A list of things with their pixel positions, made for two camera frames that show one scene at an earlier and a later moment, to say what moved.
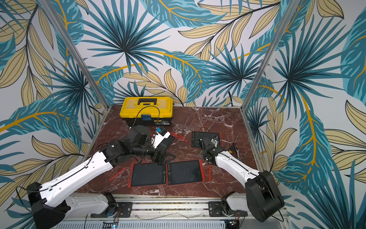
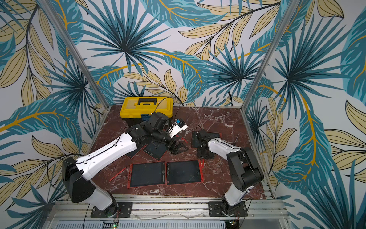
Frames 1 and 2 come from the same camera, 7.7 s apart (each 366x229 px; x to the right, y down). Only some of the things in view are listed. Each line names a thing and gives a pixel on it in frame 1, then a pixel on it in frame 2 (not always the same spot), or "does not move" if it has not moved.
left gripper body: [147, 150] -> [162, 136]
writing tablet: [185, 172] does not move
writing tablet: [147, 174] does not move
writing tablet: [206, 138] does not move
